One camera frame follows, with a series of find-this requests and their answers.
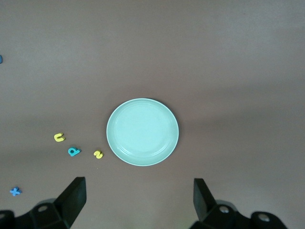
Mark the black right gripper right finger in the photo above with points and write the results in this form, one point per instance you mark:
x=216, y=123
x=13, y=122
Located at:
x=205, y=207

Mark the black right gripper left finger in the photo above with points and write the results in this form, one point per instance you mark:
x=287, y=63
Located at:
x=69, y=202

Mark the teal letter p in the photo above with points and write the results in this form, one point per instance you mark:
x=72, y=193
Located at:
x=72, y=151

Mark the yellow letter z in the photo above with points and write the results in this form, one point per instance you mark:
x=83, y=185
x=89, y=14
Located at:
x=98, y=154

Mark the blue letter x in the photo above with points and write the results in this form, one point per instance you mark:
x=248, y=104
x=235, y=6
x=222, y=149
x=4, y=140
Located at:
x=15, y=191

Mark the yellow letter n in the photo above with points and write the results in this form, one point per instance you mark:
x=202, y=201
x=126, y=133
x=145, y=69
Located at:
x=58, y=138

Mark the light green plate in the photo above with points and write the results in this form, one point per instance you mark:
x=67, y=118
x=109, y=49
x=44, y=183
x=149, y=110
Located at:
x=142, y=132

